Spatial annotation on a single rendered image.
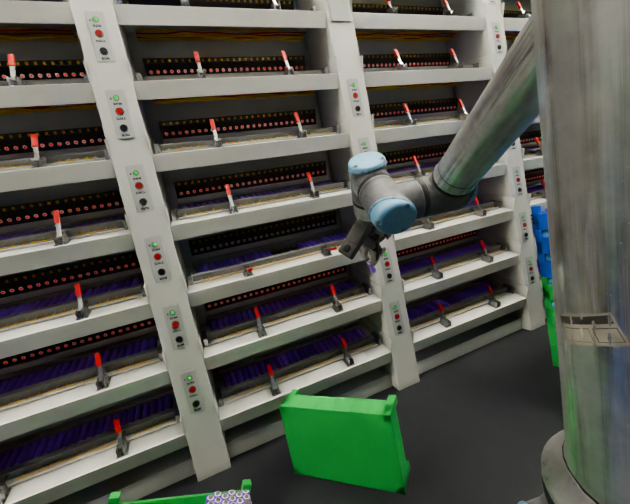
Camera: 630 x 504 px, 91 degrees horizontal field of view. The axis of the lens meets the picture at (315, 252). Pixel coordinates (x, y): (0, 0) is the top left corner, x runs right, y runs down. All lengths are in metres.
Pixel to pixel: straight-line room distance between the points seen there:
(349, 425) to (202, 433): 0.44
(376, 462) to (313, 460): 0.18
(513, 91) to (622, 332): 0.35
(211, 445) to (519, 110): 1.07
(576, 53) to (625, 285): 0.14
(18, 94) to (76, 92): 0.12
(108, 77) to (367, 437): 1.10
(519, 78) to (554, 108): 0.26
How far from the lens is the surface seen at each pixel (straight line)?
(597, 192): 0.25
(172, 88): 1.04
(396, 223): 0.68
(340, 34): 1.24
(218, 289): 0.95
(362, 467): 0.92
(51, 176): 1.02
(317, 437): 0.92
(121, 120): 1.01
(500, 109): 0.55
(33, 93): 1.08
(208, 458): 1.12
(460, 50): 1.74
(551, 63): 0.27
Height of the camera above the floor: 0.66
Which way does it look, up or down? 6 degrees down
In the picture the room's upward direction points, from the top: 12 degrees counter-clockwise
